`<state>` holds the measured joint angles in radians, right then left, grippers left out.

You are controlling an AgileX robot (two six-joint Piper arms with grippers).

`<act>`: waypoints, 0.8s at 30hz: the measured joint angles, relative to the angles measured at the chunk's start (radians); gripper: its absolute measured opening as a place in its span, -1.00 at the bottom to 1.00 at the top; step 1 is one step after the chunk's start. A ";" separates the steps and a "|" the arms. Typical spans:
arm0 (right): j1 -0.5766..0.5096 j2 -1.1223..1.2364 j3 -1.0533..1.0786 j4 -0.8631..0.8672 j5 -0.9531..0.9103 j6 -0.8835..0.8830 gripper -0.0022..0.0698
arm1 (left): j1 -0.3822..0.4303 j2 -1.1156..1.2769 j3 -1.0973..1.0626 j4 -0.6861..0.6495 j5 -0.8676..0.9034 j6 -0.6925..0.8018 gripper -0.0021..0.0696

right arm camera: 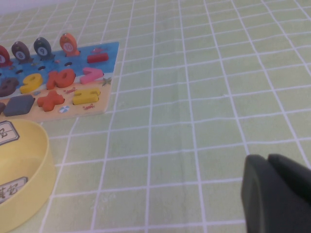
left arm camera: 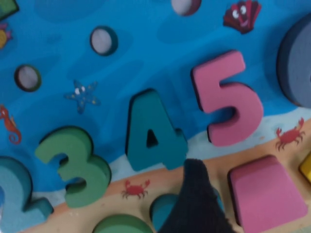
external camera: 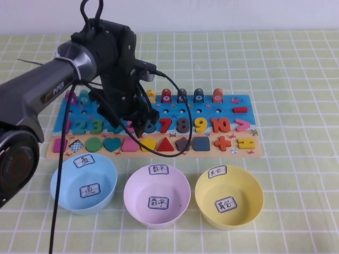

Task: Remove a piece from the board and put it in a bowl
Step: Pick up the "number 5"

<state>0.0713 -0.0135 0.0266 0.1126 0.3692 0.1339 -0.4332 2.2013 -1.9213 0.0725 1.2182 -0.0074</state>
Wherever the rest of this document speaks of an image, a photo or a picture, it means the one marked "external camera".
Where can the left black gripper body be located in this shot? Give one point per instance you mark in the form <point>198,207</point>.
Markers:
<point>119,92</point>

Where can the orange fish number 10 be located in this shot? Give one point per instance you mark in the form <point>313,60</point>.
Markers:
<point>218,97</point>

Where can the pink labelled bowl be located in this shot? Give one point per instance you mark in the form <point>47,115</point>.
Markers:
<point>137,193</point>

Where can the yellow equals sign piece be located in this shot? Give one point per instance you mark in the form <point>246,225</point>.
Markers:
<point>246,141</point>

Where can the yellow labelled bowl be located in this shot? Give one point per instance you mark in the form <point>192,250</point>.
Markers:
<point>246,193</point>

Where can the brown fish number 8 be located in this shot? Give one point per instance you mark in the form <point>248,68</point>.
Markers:
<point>181,93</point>

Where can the light blue labelled bowl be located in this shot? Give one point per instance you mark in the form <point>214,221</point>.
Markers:
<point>87,169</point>

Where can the red digit 7 piece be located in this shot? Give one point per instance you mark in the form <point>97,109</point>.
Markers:
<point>166,121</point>

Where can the magenta fish number 1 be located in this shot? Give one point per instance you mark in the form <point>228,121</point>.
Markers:
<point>73,98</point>

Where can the teal heart piece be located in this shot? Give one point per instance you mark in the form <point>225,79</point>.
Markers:
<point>112,144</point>

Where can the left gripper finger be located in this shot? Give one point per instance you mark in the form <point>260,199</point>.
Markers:
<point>140,127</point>
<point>108,116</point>

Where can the red minus sign piece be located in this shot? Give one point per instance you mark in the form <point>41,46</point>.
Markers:
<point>240,109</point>

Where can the dark blue digit 6 piece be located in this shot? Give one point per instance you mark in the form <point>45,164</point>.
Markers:
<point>151,128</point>

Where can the brown star piece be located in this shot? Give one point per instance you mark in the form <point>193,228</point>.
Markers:
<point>181,144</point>

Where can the green circle piece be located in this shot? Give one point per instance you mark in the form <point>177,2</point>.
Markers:
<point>93,145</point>

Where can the yellow digit 9 piece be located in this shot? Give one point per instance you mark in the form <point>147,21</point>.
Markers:
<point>202,128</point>

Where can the blue beach puzzle board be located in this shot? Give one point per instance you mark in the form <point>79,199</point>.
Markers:
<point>206,116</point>

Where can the red fish number 7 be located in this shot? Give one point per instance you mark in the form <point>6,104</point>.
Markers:
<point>166,98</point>

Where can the magenta digit 1 piece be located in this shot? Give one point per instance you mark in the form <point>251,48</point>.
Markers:
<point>68,127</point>

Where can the orange number 10 piece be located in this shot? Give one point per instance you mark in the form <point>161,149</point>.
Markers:
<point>215,125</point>

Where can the dark blue square piece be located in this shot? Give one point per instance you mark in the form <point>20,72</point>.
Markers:
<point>201,144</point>

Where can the green digit 3 piece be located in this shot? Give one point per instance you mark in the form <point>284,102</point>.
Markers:
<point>98,126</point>

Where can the green checked tablecloth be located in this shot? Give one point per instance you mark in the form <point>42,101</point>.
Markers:
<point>291,79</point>

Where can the pink digit 5 piece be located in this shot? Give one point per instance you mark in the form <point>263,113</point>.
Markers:
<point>130,123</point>

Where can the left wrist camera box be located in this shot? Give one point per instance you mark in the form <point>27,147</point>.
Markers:
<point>146,71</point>

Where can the dark teal digit 4 piece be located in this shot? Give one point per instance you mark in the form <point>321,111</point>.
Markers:
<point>110,129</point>

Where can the teal digit 2 piece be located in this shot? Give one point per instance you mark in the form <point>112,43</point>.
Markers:
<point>79,131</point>

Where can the dark blue fish number 9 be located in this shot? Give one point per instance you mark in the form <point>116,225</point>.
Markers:
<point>199,98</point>

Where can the yellow fish number 6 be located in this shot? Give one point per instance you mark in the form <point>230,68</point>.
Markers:
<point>151,95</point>

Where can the red triangle piece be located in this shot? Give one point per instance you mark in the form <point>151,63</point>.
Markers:
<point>165,146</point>

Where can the magenta rectangle piece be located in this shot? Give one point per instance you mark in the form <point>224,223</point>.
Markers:
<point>57,145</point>

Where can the orange plus sign piece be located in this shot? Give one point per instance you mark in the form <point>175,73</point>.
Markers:
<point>222,143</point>

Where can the pink trapezoid piece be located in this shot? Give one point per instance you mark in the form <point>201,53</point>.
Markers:
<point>128,146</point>

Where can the yellow pentagon piece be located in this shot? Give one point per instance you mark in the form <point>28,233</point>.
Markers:
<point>149,145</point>

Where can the pink greater-than sign piece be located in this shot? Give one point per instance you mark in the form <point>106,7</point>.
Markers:
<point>245,125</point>

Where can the teal fish number 2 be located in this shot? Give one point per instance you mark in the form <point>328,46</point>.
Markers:
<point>84,93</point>

